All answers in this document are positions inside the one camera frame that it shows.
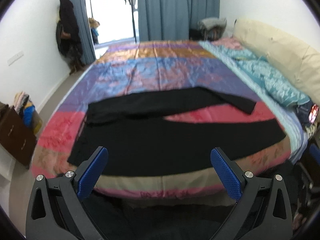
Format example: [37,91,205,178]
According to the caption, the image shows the black pants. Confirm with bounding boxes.
[68,87,285,177]

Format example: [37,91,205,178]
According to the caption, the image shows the brown wooden cabinet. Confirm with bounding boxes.
[1,106,36,167]

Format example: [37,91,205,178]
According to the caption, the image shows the striped bed sheet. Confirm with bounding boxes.
[199,41,308,164]

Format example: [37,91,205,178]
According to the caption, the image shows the pile of colourful clothes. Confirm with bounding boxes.
[14,91,43,135]

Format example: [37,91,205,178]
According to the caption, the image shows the teal floral pillow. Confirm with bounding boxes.
[217,45,311,107]

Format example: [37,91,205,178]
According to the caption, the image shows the beige padded headboard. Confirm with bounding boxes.
[233,18,320,105]

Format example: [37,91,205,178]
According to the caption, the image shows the colourful satin quilt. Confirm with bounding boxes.
[31,41,303,199]

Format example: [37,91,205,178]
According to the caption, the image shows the pink patterned pillow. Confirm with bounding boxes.
[212,37,243,50]

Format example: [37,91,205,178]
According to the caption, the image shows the grey folded blanket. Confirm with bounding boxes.
[198,17,227,41]

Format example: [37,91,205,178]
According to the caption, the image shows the clothes on balcony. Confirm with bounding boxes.
[88,17,100,44]

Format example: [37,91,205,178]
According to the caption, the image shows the blue-grey left curtain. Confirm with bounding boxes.
[71,0,96,65]

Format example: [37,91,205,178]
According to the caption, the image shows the blue-grey curtain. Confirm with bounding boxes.
[138,0,220,42]
[71,0,96,65]

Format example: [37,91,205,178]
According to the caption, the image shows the blue-grey right curtain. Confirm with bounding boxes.
[138,0,220,42]

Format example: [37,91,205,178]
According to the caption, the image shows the white wall switch plate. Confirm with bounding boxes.
[7,51,24,66]

